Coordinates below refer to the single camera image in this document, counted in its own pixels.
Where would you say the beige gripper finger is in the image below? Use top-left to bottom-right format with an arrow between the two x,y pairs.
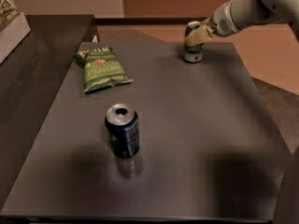
184,24 -> 214,47

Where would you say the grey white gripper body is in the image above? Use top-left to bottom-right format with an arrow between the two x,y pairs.
209,2 -> 240,37

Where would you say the green white 7up can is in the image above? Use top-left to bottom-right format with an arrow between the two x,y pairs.
183,21 -> 203,63

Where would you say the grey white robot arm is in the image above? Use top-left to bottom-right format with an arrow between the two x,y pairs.
184,0 -> 299,47

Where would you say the dark blue pepsi can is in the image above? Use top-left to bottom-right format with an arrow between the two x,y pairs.
105,104 -> 139,159

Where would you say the green jalapeno chips bag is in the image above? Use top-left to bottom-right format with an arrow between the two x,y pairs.
74,47 -> 133,92

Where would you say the dark wooden side counter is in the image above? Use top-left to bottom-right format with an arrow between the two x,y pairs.
0,15 -> 98,210

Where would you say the white box with snacks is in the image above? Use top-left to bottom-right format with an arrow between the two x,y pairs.
0,0 -> 31,63

